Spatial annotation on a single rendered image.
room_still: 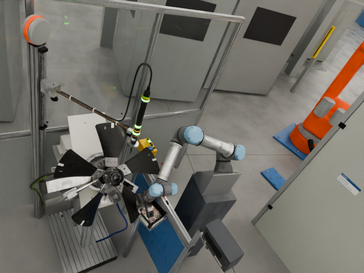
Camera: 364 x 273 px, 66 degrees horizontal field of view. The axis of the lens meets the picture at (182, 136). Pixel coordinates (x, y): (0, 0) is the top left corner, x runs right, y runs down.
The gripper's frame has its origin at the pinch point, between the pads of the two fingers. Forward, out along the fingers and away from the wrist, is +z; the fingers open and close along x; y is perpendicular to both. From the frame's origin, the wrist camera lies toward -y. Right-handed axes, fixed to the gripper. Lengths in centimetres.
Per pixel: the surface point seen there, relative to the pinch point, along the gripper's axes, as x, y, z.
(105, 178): 21.8, 22.2, -17.1
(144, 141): -29, 54, 8
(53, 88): 41, 80, -37
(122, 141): 8, 41, -29
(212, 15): -85, 116, -74
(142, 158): -9.4, 30.9, -14.5
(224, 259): -23, -51, -37
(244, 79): -366, 201, 127
